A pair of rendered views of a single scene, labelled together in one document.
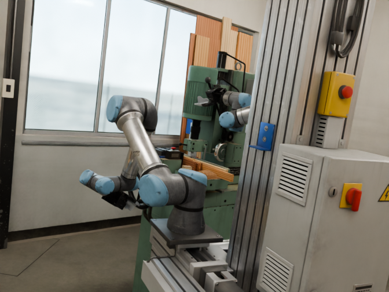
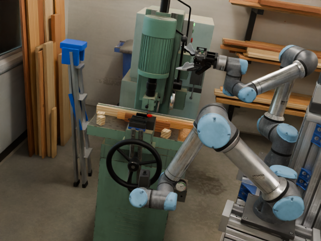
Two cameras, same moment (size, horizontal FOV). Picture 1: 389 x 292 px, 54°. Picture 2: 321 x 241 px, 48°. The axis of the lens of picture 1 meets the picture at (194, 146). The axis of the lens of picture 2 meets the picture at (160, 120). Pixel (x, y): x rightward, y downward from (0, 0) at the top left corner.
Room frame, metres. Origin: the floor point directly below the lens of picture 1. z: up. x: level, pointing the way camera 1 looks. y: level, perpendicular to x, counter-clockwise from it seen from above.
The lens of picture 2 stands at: (0.90, 1.32, 1.75)
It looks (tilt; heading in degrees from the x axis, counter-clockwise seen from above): 23 degrees down; 314
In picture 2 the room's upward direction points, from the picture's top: 9 degrees clockwise
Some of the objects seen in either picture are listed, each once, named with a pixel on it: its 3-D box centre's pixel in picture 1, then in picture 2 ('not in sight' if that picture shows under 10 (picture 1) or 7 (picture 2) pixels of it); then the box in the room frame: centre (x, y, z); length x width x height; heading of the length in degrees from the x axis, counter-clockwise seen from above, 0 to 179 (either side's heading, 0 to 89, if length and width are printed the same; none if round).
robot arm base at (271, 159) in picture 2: not in sight; (279, 157); (1.66, -0.45, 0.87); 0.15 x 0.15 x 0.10
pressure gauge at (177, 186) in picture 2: not in sight; (180, 186); (1.96, 0.00, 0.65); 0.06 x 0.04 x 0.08; 41
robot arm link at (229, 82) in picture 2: (236, 120); (232, 85); (1.90, -0.19, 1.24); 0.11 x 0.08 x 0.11; 157
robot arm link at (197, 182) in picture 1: (190, 186); (280, 182); (1.43, 0.00, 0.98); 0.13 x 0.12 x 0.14; 131
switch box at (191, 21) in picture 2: (254, 92); (187, 32); (2.40, -0.33, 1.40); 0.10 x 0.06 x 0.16; 131
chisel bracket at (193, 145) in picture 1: (195, 146); (149, 101); (2.31, -0.01, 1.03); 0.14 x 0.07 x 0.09; 131
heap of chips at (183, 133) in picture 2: (205, 173); (186, 133); (2.06, -0.08, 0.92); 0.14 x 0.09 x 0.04; 131
